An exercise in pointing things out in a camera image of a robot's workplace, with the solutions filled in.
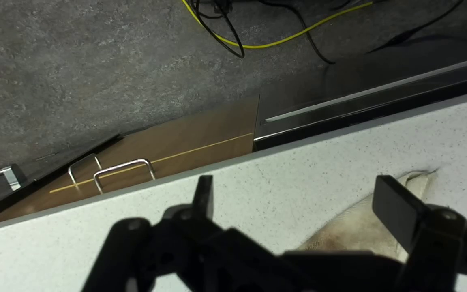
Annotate metal cabinet door handle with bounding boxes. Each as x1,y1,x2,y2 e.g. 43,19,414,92
93,157,158,194

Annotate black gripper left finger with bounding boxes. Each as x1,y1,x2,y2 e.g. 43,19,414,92
83,175,276,292

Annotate black dishwasher front panel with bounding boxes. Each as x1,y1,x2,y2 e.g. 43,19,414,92
254,50,467,151

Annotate black cable on floor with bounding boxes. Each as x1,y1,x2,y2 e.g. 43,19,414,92
189,0,466,66

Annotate yellow cable on floor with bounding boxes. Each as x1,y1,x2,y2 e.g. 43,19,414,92
181,0,377,52

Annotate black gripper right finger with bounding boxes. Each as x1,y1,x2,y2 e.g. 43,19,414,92
372,175,467,292

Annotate stained cream cloth napkin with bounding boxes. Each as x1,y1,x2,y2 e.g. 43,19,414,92
298,167,440,264

